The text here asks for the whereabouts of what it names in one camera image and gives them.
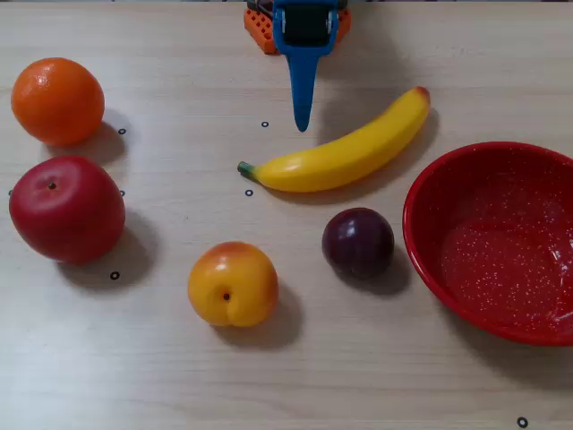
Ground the red apple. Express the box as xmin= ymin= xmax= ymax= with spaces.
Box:
xmin=8 ymin=155 xmax=127 ymax=264

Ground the red speckled bowl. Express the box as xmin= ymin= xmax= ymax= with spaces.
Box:
xmin=401 ymin=141 xmax=573 ymax=348

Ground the orange fruit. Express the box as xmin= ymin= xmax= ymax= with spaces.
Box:
xmin=10 ymin=56 xmax=107 ymax=147

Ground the dark purple plum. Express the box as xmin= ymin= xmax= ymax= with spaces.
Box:
xmin=321 ymin=207 xmax=396 ymax=280

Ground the yellow banana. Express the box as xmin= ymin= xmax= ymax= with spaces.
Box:
xmin=236 ymin=86 xmax=432 ymax=194

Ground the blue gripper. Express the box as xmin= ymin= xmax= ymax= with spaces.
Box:
xmin=272 ymin=0 xmax=340 ymax=133

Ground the yellow orange peach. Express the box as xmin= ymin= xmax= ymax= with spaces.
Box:
xmin=187 ymin=241 xmax=279 ymax=329

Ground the orange robot base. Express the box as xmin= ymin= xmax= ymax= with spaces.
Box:
xmin=244 ymin=0 xmax=353 ymax=56

